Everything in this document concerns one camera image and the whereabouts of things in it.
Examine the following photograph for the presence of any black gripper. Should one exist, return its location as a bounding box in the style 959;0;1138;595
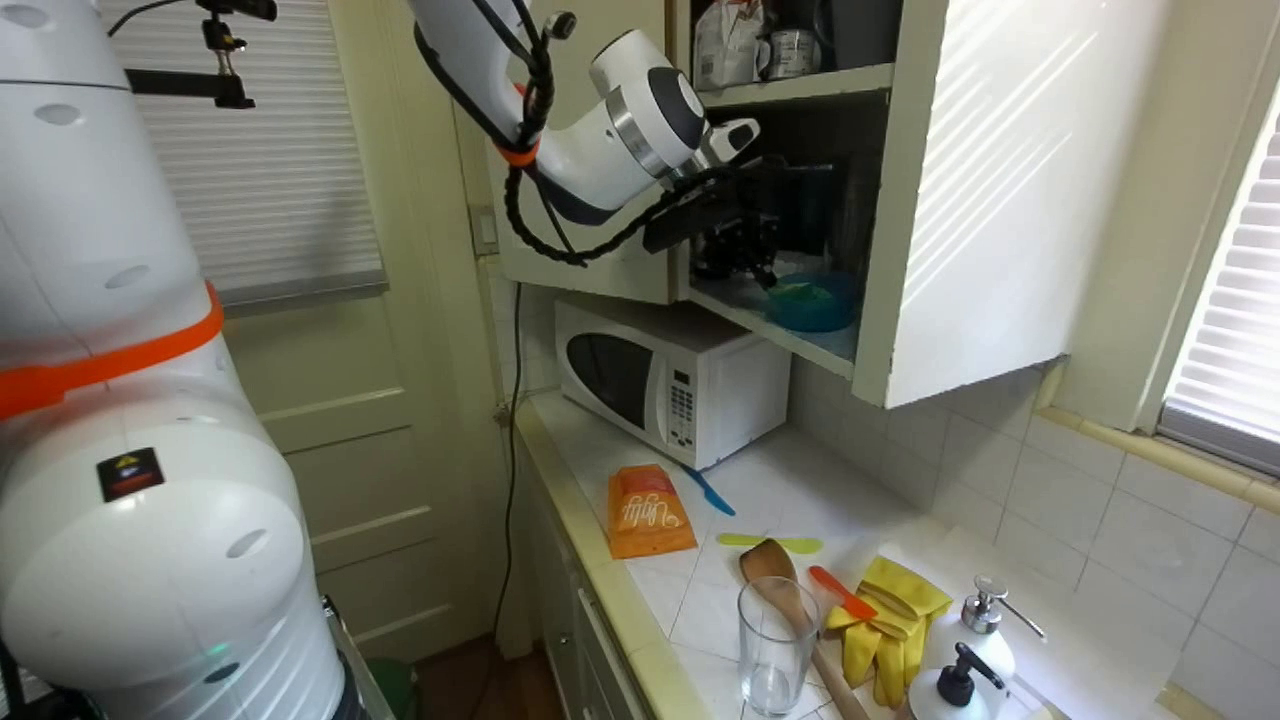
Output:
639;155;850;288

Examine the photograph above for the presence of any blue bowl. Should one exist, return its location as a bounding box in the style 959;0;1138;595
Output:
761;269;859;339

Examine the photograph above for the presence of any white open cabinet door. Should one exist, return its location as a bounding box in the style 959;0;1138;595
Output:
850;0;1175;412

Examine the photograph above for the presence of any cream counter drawer cabinet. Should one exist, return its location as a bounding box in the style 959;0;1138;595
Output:
510;436;659;720

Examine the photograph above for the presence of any small grey mug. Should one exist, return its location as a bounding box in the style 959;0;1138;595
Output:
764;25;833;83

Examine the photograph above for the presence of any white patterned mug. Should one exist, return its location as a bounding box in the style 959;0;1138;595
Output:
689;0;775;93

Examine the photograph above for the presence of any white microwave oven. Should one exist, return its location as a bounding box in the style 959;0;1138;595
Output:
547;294;791;474

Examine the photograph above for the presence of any orange snack bag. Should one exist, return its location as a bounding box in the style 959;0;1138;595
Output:
605;458;700;562

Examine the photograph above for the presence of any yellow green utensil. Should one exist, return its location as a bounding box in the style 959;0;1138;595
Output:
718;526;833;559

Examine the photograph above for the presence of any wooden spoon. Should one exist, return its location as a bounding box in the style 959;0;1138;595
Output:
738;537;877;720

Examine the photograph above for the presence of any clear drinking glass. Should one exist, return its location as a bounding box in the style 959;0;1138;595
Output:
733;581;815;720

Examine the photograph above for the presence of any large window blind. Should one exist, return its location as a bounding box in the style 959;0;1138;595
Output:
95;0;393;317

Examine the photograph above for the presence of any soap dispenser with silver pump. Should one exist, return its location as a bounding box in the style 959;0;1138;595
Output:
952;574;1048;681

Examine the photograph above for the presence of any narrow window blind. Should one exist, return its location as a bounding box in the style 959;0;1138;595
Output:
1158;75;1280;481

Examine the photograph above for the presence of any soap dispenser with black pump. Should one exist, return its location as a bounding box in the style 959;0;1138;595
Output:
908;641;1012;720

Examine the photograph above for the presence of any cream wall cabinet body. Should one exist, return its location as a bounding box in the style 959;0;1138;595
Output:
443;0;1073;412

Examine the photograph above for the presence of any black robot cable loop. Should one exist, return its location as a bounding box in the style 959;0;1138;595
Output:
414;0;705;272

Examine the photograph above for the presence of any wall light switch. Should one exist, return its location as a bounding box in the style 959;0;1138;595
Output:
466;201;503;260

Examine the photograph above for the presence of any blue handled utensil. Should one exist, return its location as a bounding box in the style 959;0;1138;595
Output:
683;463;741;520

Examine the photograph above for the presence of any thin black wall cable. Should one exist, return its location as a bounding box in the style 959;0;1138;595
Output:
486;283;529;653

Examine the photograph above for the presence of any orange handled spatula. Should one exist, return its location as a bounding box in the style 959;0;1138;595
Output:
803;559;884;629

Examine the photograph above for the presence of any black camera boom stand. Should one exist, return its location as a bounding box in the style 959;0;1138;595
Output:
106;0;280;111

